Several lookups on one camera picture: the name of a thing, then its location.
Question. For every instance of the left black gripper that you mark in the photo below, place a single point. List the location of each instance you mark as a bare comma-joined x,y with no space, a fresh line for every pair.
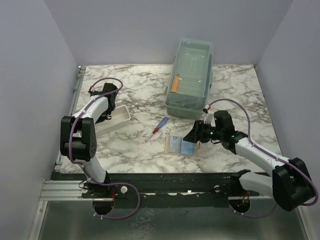
104,117

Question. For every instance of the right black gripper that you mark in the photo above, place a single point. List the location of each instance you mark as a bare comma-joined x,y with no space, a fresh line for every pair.
197,132

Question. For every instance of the white rectangular plastic tray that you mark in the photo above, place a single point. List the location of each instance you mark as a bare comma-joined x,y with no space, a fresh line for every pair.
120,117

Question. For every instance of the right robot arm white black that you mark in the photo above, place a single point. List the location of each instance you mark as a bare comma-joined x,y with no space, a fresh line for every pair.
287,181

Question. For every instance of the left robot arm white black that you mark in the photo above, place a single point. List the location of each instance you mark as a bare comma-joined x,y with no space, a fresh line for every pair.
78,140

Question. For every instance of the blue red screwdriver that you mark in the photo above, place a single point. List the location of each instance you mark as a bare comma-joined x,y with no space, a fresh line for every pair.
158,127

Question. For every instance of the orange tool inside toolbox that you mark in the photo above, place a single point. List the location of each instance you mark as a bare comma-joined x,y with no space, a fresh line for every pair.
175,83

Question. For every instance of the translucent green plastic toolbox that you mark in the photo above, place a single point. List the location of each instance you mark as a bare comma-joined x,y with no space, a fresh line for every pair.
193,63

